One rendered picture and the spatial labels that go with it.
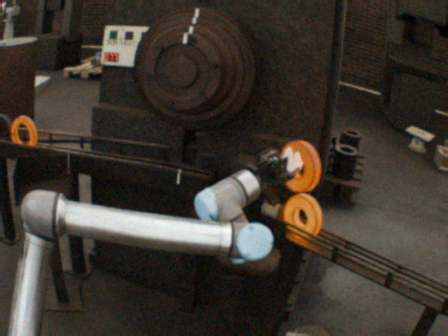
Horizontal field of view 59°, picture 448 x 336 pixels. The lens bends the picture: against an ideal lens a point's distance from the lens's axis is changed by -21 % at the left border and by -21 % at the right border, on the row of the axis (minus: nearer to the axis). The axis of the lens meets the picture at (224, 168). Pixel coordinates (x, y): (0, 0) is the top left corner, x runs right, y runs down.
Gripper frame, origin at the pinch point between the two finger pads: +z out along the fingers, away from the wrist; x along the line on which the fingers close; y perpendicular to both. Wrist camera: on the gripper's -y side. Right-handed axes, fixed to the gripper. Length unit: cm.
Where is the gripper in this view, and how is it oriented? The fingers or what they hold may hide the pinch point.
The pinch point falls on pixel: (300, 160)
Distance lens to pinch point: 150.6
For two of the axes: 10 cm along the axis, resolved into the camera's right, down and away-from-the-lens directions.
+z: 7.8, -4.1, 4.6
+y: -1.1, -8.3, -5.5
